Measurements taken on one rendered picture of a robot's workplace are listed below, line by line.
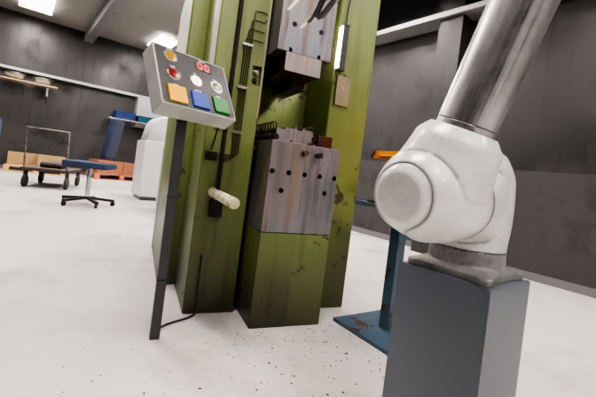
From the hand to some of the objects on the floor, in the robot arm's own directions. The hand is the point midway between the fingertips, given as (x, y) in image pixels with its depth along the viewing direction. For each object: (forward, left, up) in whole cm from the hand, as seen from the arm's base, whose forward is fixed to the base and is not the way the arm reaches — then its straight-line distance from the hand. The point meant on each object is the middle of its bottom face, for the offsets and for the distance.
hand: (299, 12), depth 123 cm
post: (+50, +18, -132) cm, 142 cm away
